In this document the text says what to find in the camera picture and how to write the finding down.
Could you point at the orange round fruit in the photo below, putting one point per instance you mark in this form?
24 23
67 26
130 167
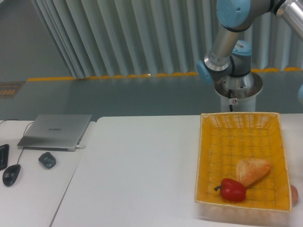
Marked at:
294 192

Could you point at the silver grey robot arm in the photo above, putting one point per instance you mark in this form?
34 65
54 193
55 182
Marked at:
228 63

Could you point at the silver closed laptop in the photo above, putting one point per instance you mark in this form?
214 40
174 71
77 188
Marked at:
62 132

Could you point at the bread loaf piece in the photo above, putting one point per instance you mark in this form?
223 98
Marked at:
248 171

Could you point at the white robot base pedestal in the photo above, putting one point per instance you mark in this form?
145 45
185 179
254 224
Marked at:
239 99

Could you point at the black keyboard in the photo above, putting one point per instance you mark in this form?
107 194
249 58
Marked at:
4 156

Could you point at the grey pleated curtain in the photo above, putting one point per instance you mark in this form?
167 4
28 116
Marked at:
165 37

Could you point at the red bell pepper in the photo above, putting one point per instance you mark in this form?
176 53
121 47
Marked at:
231 190

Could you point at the yellow woven basket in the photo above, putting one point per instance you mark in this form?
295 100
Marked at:
248 148

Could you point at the small black puck device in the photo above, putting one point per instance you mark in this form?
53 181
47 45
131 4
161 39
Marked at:
47 160

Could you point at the black computer mouse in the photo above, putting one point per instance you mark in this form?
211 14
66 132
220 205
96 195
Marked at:
10 175

